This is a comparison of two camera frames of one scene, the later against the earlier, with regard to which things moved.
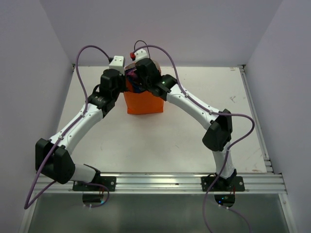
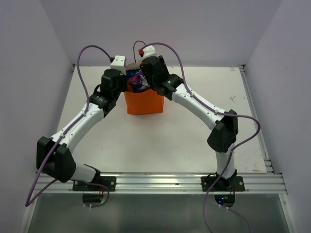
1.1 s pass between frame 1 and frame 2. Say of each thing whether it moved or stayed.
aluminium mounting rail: stayed
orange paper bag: stayed
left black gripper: stayed
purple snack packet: moved
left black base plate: stayed
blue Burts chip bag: moved
